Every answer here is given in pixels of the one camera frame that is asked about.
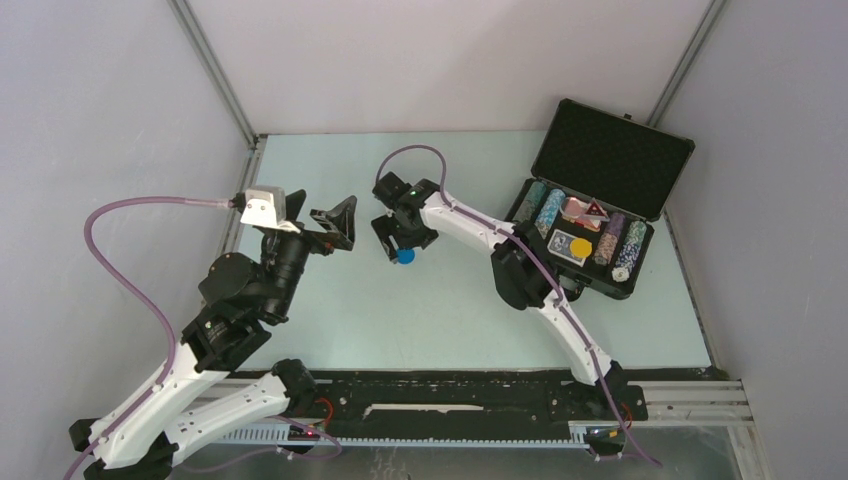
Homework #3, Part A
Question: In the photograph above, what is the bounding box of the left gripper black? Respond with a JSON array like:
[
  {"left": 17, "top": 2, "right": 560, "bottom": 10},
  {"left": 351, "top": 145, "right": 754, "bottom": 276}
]
[{"left": 265, "top": 189, "right": 358, "bottom": 319}]

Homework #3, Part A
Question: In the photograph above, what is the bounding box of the blue round button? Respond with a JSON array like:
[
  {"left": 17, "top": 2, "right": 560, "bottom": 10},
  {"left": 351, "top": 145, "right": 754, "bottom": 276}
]
[{"left": 396, "top": 249, "right": 416, "bottom": 265}]

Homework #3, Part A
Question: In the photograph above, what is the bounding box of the blue playing card deck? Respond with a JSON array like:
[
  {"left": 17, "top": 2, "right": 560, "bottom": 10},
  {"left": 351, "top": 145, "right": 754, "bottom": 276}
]
[{"left": 548, "top": 229, "right": 592, "bottom": 267}]

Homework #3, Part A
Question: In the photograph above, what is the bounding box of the red playing card deck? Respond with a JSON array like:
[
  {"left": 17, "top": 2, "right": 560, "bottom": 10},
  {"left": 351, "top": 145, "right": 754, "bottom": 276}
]
[{"left": 562, "top": 216, "right": 605, "bottom": 232}]

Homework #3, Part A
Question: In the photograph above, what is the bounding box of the yellow round button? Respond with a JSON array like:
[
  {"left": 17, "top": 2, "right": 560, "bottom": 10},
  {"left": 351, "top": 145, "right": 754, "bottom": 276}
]
[{"left": 569, "top": 238, "right": 593, "bottom": 259}]

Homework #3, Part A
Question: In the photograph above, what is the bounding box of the black poker set case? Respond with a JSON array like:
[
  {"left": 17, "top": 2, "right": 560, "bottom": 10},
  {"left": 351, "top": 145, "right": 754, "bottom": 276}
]
[{"left": 506, "top": 99, "right": 695, "bottom": 300}]

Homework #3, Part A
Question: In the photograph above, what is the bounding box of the clear round dealer button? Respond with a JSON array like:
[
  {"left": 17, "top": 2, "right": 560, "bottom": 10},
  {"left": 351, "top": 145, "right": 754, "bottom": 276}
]
[{"left": 560, "top": 197, "right": 588, "bottom": 221}]

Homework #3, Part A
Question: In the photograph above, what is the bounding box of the red black triangle button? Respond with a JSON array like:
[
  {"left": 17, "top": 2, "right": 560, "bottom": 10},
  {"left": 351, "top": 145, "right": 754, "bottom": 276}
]
[{"left": 583, "top": 199, "right": 609, "bottom": 222}]

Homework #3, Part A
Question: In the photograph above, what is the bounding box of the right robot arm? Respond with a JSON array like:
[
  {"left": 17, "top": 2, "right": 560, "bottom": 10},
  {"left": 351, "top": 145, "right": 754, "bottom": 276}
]
[{"left": 371, "top": 172, "right": 627, "bottom": 418}]

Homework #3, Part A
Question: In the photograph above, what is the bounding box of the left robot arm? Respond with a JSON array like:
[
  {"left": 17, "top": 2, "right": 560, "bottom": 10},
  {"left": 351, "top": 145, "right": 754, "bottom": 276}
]
[{"left": 69, "top": 186, "right": 357, "bottom": 479}]

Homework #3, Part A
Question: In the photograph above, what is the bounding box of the green blue chip stack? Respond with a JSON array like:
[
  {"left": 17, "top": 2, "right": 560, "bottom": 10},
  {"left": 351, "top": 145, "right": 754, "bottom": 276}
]
[{"left": 512, "top": 181, "right": 547, "bottom": 224}]

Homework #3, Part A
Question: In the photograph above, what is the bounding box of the light blue chip stack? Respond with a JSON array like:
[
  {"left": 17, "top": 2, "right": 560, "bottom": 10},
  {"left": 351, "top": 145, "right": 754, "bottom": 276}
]
[{"left": 534, "top": 188, "right": 566, "bottom": 238}]

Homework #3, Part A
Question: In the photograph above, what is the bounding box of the purple orange chip stack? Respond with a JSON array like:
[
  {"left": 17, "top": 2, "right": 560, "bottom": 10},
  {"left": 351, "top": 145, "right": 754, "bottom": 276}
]
[{"left": 592, "top": 213, "right": 626, "bottom": 266}]

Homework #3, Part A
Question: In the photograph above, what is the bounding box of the green navy chip stack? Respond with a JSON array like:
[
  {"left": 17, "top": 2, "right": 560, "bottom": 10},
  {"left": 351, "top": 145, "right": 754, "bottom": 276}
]
[{"left": 611, "top": 221, "right": 647, "bottom": 283}]

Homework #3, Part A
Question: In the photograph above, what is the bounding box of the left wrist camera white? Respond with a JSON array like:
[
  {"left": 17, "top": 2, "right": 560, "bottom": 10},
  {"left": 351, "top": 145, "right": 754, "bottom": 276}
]
[{"left": 240, "top": 185, "right": 301, "bottom": 233}]

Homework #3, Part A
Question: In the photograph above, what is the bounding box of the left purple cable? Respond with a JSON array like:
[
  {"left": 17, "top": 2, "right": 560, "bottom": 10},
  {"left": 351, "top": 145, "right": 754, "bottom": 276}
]
[{"left": 62, "top": 195, "right": 245, "bottom": 480}]

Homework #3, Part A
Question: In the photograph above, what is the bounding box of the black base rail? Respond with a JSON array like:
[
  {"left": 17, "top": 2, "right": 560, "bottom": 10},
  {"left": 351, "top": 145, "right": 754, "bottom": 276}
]
[{"left": 238, "top": 368, "right": 757, "bottom": 446}]

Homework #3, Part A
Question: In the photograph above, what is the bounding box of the left aluminium frame post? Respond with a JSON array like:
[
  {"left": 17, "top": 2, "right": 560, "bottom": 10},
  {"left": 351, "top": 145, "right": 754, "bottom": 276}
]
[{"left": 167, "top": 0, "right": 258, "bottom": 149}]

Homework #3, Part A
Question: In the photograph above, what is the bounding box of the aluminium frame post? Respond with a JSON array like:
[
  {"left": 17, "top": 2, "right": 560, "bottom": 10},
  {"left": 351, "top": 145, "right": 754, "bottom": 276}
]
[
  {"left": 167, "top": 0, "right": 258, "bottom": 149},
  {"left": 646, "top": 0, "right": 730, "bottom": 128}
]

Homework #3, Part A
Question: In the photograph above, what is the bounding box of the right aluminium frame post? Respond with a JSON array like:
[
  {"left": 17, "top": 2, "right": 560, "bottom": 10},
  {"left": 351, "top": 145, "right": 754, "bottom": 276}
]
[{"left": 646, "top": 0, "right": 730, "bottom": 128}]

